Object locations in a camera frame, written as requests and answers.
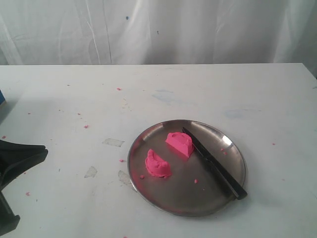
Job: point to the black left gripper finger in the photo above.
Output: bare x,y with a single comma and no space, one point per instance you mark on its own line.
15,159
8,220

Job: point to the pink dough lump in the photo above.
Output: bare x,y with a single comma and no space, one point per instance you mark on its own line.
181,144
156,166

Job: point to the black knife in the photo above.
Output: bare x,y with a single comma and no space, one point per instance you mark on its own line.
226,181

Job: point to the blue box at edge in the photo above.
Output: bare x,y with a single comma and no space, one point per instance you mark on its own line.
2,99

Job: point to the white backdrop curtain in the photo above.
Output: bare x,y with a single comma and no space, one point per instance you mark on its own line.
158,31

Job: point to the round steel plate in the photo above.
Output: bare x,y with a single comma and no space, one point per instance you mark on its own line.
178,194

